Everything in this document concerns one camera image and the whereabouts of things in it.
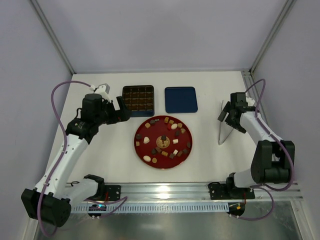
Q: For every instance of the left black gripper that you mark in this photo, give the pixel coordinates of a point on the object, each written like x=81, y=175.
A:
x=117, y=112

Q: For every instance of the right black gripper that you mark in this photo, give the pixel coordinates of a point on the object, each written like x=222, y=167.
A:
x=232, y=115

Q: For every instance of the metal tongs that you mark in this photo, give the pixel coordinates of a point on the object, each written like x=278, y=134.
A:
x=224, y=131

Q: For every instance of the white oval chocolate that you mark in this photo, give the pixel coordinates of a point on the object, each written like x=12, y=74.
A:
x=147, y=158
x=174, y=126

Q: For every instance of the white cube chocolate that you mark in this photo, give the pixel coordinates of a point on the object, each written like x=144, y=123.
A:
x=175, y=141

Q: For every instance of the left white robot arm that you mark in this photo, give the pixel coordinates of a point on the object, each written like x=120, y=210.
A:
x=49, y=201

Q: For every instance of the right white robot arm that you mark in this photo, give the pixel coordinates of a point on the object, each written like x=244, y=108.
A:
x=273, y=159

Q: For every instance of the blue chocolate box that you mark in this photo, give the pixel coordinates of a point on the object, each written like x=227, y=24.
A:
x=140, y=100

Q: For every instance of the tan square chocolate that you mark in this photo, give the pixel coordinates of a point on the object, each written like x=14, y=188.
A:
x=148, y=125

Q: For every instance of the white heart chocolate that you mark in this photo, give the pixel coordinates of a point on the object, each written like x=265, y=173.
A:
x=146, y=140

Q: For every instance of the white oval chocolate bottom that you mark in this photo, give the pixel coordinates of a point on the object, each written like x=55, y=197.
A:
x=147, y=158

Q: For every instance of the blue box lid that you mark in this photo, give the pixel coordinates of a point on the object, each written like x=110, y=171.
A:
x=180, y=100

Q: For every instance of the round red plate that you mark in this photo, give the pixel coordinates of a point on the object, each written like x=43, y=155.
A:
x=168, y=155

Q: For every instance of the right mounting plate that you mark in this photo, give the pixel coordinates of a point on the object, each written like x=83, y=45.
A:
x=224, y=191

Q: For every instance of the mounting plate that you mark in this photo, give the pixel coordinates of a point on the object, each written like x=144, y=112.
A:
x=224, y=191
x=112, y=192

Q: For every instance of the left mounting plate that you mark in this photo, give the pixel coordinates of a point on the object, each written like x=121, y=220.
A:
x=112, y=192

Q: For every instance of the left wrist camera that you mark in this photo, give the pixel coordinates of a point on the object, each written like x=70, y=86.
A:
x=103, y=90

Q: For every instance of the right aluminium side rail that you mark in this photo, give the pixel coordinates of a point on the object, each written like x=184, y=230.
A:
x=254, y=89

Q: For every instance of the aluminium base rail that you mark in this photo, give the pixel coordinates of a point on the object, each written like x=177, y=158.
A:
x=179, y=197

